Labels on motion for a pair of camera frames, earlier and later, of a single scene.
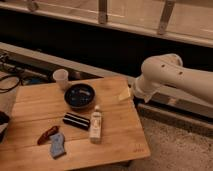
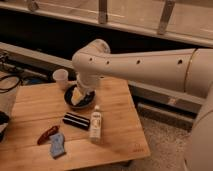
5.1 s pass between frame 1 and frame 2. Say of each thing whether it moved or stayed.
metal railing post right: stayed
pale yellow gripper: moved
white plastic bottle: stayed
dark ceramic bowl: stayed
